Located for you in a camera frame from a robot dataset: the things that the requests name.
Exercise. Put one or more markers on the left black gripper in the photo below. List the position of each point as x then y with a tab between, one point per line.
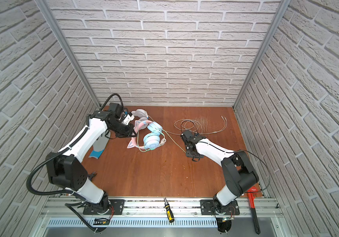
131	133

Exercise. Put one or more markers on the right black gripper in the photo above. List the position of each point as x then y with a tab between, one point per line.
188	153

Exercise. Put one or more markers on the white headphones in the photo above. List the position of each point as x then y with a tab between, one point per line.
141	114

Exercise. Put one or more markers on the pink blue cat-ear headphones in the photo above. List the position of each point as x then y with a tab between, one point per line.
152	140

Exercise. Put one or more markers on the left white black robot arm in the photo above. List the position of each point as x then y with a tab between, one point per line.
66	170

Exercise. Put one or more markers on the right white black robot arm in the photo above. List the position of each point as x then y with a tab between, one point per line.
238	171

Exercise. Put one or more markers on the yellow black screwdriver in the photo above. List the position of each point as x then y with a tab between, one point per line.
168	210

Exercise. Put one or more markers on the red pipe wrench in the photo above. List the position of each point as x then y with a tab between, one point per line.
251	198

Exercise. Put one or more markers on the small black electronics board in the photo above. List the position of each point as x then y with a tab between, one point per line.
101	221

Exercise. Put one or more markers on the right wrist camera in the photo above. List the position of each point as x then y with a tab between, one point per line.
191	152

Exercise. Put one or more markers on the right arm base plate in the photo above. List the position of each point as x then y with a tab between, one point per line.
211	207

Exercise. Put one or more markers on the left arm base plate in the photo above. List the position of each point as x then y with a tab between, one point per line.
105	207

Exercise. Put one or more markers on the aluminium frame rail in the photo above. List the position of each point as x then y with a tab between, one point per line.
154	207

